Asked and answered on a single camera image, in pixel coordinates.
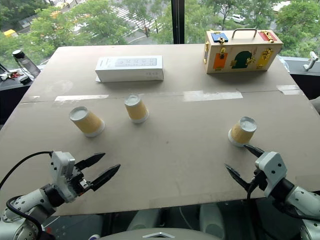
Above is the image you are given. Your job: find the dark window frame post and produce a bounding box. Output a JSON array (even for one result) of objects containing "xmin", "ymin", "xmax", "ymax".
[{"xmin": 170, "ymin": 0, "xmax": 186, "ymax": 46}]

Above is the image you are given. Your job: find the wooden lock box with handle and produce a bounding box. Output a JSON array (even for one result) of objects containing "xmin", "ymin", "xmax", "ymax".
[{"xmin": 204, "ymin": 28, "xmax": 284, "ymax": 75}]

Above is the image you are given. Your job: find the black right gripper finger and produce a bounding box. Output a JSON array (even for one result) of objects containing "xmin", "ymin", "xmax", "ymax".
[
  {"xmin": 242, "ymin": 143, "xmax": 266, "ymax": 159},
  {"xmin": 223, "ymin": 163, "xmax": 254, "ymax": 193}
]

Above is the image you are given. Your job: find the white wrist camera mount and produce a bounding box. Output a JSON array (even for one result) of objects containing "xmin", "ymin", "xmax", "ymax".
[
  {"xmin": 254, "ymin": 151, "xmax": 289, "ymax": 199},
  {"xmin": 49, "ymin": 150, "xmax": 76, "ymax": 204}
]

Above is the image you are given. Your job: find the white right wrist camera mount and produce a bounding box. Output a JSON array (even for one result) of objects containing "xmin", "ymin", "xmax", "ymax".
[{"xmin": 254, "ymin": 151, "xmax": 289, "ymax": 199}]

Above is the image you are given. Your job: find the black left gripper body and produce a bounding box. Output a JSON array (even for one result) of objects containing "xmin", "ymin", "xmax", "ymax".
[{"xmin": 70, "ymin": 167, "xmax": 93, "ymax": 198}]

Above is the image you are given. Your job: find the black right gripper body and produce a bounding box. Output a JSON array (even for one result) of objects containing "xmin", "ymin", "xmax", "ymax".
[{"xmin": 246, "ymin": 169, "xmax": 269, "ymax": 193}]

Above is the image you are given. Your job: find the clear tape strip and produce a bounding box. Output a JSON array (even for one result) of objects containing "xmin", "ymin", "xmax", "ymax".
[
  {"xmin": 182, "ymin": 90, "xmax": 244, "ymax": 102},
  {"xmin": 275, "ymin": 84, "xmax": 304, "ymax": 96},
  {"xmin": 54, "ymin": 94, "xmax": 110, "ymax": 102}
]

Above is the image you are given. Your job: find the bunch of keys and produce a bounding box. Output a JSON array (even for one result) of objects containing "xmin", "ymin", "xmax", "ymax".
[{"xmin": 0, "ymin": 70, "xmax": 24, "ymax": 81}]

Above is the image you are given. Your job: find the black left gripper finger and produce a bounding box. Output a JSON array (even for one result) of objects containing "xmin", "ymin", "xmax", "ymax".
[
  {"xmin": 89, "ymin": 163, "xmax": 122, "ymax": 193},
  {"xmin": 74, "ymin": 152, "xmax": 107, "ymax": 171}
]

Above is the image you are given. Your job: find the dark window ledge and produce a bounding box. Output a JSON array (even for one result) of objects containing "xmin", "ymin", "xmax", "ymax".
[{"xmin": 276, "ymin": 55, "xmax": 320, "ymax": 101}]

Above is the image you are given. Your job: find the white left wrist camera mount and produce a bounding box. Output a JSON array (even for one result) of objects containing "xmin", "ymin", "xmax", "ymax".
[{"xmin": 49, "ymin": 150, "xmax": 76, "ymax": 204}]

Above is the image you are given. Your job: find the clear water bottle black cap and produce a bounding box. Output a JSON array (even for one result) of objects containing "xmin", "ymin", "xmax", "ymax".
[{"xmin": 11, "ymin": 49, "xmax": 42, "ymax": 79}]

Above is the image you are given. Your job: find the yellow paper cup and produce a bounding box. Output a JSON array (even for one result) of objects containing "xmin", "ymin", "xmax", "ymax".
[
  {"xmin": 124, "ymin": 93, "xmax": 150, "ymax": 125},
  {"xmin": 227, "ymin": 116, "xmax": 258, "ymax": 148},
  {"xmin": 68, "ymin": 106, "xmax": 106, "ymax": 138}
]

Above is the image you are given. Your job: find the silver robot torso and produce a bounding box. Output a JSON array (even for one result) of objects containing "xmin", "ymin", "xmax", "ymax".
[{"xmin": 99, "ymin": 226, "xmax": 209, "ymax": 240}]

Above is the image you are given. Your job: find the white window handle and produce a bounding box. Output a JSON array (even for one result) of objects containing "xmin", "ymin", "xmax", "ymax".
[{"xmin": 302, "ymin": 51, "xmax": 320, "ymax": 72}]

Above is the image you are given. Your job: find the dark side table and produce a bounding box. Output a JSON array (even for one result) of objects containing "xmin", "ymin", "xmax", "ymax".
[{"xmin": 0, "ymin": 62, "xmax": 49, "ymax": 127}]

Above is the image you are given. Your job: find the white cardboard box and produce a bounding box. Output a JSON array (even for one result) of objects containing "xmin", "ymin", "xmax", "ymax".
[{"xmin": 94, "ymin": 55, "xmax": 165, "ymax": 83}]

